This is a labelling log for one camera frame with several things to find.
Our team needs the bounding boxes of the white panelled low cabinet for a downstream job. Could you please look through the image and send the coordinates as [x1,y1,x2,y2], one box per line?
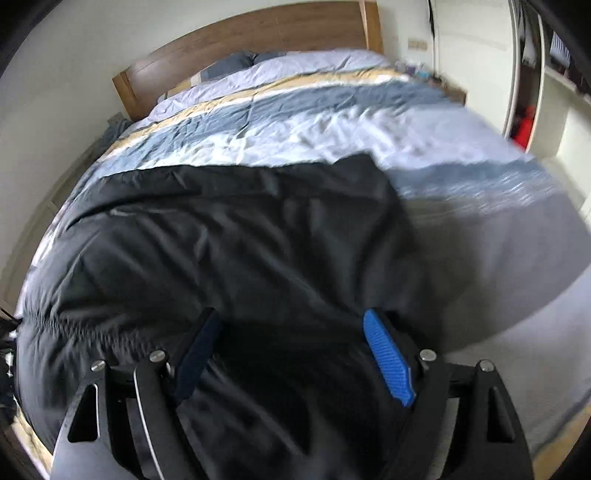
[0,148,95,319]

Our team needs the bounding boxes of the small items on nightstand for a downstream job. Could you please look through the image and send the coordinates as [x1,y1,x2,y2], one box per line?
[396,61,440,80]

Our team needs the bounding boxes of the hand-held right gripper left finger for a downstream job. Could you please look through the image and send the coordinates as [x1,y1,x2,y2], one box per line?
[51,308,225,480]

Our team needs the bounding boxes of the hanging clothes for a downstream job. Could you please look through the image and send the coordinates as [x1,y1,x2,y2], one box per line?
[519,7,583,75]

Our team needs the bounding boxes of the striped pillow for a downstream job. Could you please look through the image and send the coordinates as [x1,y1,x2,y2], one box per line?
[205,51,286,80]

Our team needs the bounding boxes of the wooden nightstand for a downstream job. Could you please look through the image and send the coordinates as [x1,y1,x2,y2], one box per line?
[431,76,468,108]

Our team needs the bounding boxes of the black puffer jacket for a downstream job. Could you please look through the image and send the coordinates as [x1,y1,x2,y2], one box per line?
[16,154,446,480]

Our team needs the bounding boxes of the bed with striped duvet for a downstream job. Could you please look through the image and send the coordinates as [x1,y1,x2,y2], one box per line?
[18,48,591,457]

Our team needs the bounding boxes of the dark blue cloth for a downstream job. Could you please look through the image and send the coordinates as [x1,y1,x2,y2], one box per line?
[105,117,136,141]

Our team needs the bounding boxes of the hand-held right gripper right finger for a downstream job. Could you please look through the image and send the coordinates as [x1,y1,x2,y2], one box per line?
[362,308,534,480]

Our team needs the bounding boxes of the wooden headboard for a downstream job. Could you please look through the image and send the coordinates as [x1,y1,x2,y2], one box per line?
[112,0,384,123]

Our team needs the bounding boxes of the white wardrobe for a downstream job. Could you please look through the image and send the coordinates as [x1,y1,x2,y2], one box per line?
[428,0,591,174]

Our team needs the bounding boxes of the red bag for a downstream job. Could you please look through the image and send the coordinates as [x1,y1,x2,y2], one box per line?
[512,104,537,149]

